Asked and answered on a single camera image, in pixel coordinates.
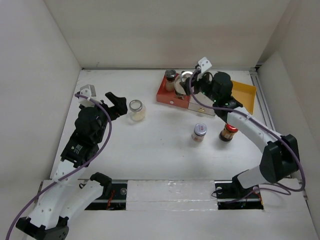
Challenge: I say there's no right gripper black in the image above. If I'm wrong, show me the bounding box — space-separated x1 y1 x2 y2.
179 70 219 103

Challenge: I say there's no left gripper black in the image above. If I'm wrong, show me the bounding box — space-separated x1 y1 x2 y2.
80 92 127 143

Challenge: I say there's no black-lid glass grinder jar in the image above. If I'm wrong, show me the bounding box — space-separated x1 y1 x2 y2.
164 69 177 92

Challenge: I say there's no white-lid spice jar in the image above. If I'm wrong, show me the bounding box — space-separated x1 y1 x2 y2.
191 123 208 142

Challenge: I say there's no red-lid brown jar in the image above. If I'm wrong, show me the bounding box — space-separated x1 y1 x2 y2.
219 123 238 142

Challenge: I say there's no black-cap glass bottle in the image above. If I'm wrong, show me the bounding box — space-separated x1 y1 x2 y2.
174 90 185 100

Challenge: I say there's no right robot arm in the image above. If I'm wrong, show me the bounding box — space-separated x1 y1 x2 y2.
175 70 302 198

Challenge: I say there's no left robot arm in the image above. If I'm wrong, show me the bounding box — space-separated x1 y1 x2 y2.
12 92 128 240

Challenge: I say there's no red square tray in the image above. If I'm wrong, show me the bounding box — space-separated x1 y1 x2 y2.
156 75 190 109

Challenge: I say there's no clear acrylic tray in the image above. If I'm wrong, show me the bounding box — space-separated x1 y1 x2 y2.
188 92 216 116

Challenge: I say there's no yellow tray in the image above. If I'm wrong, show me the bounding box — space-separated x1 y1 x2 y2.
231 80 257 115

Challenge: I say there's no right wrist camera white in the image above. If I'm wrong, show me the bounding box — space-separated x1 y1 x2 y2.
195 57 212 74

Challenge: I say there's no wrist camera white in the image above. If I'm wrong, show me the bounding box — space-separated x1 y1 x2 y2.
195 57 212 74
76 84 97 108

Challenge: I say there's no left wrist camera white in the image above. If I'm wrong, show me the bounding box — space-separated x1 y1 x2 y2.
76 84 97 108

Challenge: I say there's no aluminium side rail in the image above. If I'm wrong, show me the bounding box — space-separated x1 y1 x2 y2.
249 67 276 131

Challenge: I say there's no black mounting rail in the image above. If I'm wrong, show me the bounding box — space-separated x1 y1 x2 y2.
87 180 264 211

